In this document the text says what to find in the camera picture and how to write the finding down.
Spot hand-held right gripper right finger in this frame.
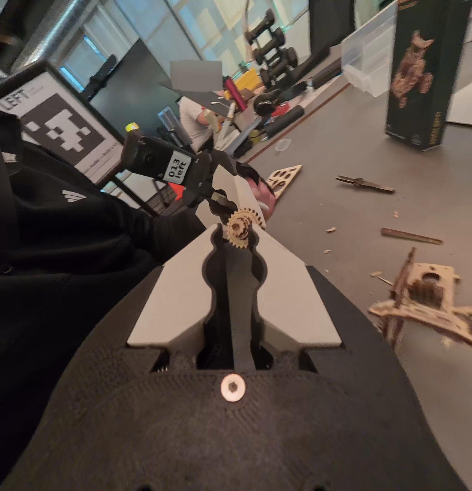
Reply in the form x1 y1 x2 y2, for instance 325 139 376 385
247 226 342 371

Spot black round pouch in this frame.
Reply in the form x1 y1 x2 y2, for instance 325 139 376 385
252 89 283 118

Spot black dumbbell rack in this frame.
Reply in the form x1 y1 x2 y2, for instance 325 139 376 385
244 8 300 90

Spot black panel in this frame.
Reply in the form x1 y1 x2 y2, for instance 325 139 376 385
87 38 183 139

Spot person's left forearm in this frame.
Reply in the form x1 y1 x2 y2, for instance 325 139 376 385
86 192 210 271

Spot person's left hand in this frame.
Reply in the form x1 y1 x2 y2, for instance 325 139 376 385
247 176 277 222

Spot black model kit box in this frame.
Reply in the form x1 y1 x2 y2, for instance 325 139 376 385
385 0 472 152

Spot scattered wood chips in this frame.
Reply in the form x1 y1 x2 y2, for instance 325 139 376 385
323 210 401 297

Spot dark wooden axle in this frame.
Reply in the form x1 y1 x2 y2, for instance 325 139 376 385
336 174 396 194

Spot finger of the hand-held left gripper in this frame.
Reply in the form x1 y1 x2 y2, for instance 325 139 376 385
195 192 236 231
211 165 267 231

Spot silver duct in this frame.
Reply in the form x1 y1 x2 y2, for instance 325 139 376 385
11 0 119 75

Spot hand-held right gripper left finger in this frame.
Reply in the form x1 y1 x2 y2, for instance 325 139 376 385
126 223 236 371

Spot brown wooden rod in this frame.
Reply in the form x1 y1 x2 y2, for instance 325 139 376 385
380 227 444 246

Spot yellow plastic object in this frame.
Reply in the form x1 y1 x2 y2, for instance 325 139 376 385
234 67 260 91

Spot black foam roller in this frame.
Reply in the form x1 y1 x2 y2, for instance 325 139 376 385
310 58 345 91
264 105 306 139

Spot wooden gear assembly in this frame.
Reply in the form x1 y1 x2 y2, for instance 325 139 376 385
226 207 267 252

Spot clear plastic container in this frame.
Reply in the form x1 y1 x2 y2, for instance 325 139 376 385
341 3 398 99

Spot red bottle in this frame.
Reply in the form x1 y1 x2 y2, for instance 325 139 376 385
224 77 249 114

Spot perforated wooden plate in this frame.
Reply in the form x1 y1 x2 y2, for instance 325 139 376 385
265 164 303 200

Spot wooden model assembly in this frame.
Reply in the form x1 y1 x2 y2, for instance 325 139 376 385
367 247 472 353

